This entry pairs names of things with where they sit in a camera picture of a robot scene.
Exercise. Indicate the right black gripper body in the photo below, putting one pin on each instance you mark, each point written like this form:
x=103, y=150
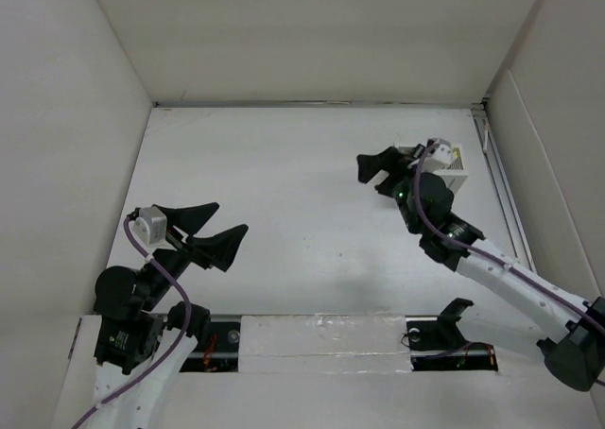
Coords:
x=399, y=186

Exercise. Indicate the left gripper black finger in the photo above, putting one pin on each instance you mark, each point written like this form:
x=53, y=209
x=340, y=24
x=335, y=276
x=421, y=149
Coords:
x=234, y=237
x=190, y=219

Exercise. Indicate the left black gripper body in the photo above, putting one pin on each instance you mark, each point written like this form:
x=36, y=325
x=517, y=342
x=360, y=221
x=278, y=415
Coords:
x=177, y=255

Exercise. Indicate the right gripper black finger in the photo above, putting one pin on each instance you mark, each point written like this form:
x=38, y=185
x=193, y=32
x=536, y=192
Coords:
x=367, y=171
x=390, y=160

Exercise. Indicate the white pen brown tip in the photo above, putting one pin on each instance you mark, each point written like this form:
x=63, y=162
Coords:
x=485, y=137

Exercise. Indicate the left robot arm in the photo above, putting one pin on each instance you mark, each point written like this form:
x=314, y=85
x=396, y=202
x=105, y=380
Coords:
x=150, y=330

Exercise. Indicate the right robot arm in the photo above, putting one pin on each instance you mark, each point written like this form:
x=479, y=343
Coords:
x=566, y=332

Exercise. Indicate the white slotted pen holder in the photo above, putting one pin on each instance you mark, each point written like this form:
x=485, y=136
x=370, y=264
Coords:
x=453, y=176

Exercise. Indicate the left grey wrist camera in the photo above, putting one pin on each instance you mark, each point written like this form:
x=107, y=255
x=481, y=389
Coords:
x=149, y=225

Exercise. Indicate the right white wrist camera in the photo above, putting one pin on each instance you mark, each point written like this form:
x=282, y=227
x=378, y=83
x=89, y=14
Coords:
x=439, y=156

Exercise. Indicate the aluminium rail right side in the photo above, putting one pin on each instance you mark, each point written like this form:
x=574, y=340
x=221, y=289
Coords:
x=516, y=232

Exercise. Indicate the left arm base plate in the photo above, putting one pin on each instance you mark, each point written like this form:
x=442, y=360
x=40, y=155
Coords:
x=219, y=352

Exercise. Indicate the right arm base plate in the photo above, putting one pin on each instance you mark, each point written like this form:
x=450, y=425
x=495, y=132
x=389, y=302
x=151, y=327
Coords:
x=436, y=344

